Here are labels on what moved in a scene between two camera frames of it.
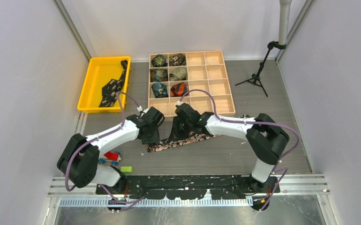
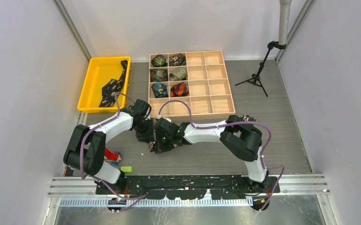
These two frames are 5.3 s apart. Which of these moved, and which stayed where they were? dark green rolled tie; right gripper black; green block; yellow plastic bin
Moved: right gripper black
Stayed: yellow plastic bin; green block; dark green rolled tie
